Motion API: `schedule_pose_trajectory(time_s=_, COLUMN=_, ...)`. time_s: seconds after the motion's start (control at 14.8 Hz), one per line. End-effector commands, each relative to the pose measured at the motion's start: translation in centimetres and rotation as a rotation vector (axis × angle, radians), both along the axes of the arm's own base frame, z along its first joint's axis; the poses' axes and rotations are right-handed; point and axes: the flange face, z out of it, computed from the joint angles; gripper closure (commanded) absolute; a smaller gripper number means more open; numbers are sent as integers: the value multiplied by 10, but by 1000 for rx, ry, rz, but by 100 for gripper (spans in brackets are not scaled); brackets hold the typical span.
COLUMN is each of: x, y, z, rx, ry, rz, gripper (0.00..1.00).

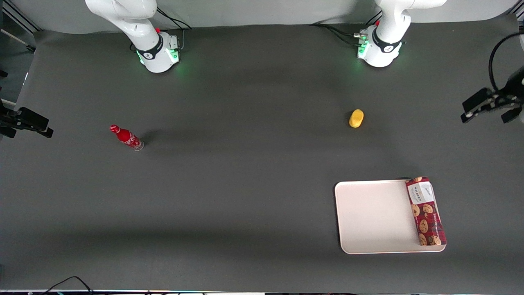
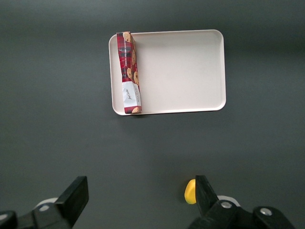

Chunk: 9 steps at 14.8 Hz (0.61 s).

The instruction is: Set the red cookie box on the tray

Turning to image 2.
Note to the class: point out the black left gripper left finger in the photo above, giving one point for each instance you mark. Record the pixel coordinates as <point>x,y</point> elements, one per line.
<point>74,198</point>

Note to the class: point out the red tartan cookie box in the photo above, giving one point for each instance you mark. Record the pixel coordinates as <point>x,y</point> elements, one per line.
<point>128,62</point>

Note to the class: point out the white rectangular tray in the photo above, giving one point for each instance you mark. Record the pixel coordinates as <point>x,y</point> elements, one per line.
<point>181,71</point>

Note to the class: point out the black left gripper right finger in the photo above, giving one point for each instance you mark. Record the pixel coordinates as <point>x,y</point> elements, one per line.
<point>205,195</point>

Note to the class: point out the yellow lemon-shaped object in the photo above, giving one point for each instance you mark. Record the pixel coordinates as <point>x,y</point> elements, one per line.
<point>189,192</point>

